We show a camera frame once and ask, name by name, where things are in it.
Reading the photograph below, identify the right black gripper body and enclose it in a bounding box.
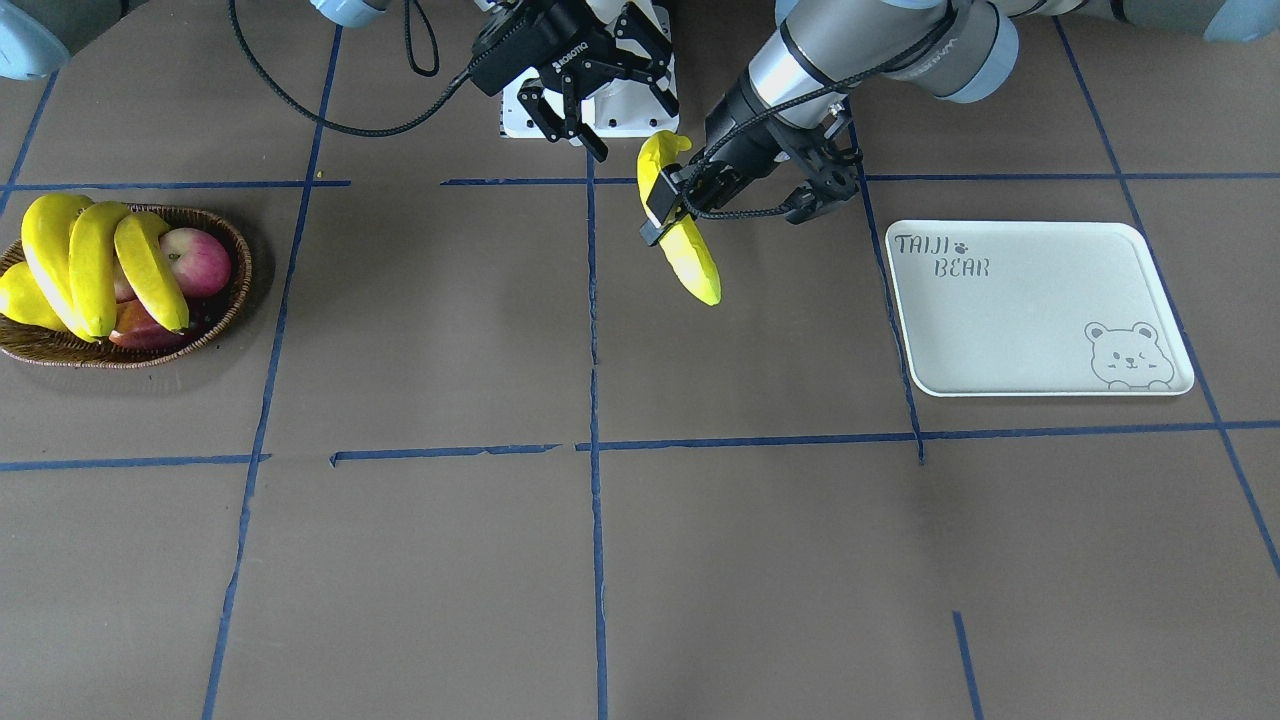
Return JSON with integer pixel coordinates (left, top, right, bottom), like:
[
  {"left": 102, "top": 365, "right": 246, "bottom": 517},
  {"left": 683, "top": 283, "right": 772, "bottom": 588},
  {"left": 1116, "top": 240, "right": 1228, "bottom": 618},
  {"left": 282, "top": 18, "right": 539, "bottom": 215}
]
[{"left": 468, "top": 1, "right": 653, "bottom": 97}]

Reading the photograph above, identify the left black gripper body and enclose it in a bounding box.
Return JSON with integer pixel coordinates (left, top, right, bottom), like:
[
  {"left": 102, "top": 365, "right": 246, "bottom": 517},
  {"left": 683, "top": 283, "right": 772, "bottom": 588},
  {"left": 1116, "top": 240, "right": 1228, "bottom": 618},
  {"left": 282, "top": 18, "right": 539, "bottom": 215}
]
[{"left": 700, "top": 76, "right": 863, "bottom": 225}]

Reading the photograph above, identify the yellow plastic banana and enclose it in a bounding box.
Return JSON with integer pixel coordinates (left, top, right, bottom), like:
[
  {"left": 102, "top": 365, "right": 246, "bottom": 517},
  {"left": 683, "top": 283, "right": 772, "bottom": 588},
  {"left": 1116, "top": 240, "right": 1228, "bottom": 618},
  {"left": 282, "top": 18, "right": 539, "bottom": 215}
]
[{"left": 636, "top": 129, "right": 722, "bottom": 306}]

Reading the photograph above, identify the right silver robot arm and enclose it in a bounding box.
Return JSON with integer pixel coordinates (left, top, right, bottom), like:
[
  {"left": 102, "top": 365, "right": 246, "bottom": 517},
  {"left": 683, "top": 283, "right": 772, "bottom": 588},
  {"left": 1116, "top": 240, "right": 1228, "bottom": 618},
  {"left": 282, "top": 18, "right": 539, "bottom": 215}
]
[{"left": 1, "top": 1, "right": 680, "bottom": 160}]

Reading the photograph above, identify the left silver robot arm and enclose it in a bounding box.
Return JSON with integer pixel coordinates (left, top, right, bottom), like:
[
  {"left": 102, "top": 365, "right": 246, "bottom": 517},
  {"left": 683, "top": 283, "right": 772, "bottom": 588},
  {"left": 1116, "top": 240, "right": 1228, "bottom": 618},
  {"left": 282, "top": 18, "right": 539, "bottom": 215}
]
[{"left": 643, "top": 1, "right": 1277, "bottom": 245}]

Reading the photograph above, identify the brown wicker basket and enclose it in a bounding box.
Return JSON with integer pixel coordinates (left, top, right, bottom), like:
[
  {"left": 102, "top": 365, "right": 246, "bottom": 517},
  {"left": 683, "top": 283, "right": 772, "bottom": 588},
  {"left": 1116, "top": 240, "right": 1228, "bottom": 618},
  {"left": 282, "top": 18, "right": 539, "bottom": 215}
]
[{"left": 1, "top": 202, "right": 255, "bottom": 370}]

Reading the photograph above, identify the white bear tray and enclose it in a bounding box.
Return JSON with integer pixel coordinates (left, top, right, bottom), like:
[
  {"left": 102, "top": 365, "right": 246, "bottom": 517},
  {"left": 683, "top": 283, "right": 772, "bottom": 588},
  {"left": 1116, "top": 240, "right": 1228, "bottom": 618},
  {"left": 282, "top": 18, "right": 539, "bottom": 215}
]
[{"left": 883, "top": 219, "right": 1196, "bottom": 398}]

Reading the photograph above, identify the yellow banana short end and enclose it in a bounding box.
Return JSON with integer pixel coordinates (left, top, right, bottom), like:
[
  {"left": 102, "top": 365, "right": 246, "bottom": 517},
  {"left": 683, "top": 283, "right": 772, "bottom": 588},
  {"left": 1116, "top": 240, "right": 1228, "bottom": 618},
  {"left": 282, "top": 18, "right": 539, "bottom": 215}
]
[{"left": 114, "top": 211, "right": 189, "bottom": 334}]

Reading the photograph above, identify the dark red apple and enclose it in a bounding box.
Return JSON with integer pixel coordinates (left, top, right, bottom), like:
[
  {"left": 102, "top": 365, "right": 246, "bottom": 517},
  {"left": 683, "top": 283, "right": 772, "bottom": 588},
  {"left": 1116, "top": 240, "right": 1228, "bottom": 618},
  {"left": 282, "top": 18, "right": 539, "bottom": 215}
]
[{"left": 108, "top": 300, "right": 189, "bottom": 351}]

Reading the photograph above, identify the yellow banana under top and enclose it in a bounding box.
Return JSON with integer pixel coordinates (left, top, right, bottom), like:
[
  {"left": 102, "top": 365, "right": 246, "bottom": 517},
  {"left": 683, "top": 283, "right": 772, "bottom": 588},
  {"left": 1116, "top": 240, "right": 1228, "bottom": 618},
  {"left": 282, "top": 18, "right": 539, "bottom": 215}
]
[{"left": 69, "top": 201, "right": 131, "bottom": 342}]

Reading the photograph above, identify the yellow banana far side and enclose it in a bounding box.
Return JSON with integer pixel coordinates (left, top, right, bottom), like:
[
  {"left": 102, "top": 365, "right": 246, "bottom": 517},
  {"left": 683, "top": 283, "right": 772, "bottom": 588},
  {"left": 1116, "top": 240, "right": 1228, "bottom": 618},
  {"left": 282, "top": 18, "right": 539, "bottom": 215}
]
[{"left": 20, "top": 192, "right": 96, "bottom": 343}]

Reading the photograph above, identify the yellow round fruit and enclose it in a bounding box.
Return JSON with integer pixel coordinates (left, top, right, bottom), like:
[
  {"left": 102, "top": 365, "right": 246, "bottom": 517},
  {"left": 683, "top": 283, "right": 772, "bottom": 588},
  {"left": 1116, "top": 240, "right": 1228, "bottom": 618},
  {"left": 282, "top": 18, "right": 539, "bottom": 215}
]
[{"left": 1, "top": 261, "right": 68, "bottom": 332}]

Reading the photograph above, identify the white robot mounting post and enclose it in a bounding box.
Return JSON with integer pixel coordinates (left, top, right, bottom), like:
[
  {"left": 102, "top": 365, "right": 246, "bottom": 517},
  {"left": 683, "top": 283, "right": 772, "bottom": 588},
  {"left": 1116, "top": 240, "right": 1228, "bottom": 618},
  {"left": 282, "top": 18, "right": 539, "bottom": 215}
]
[{"left": 494, "top": 1, "right": 678, "bottom": 146}]

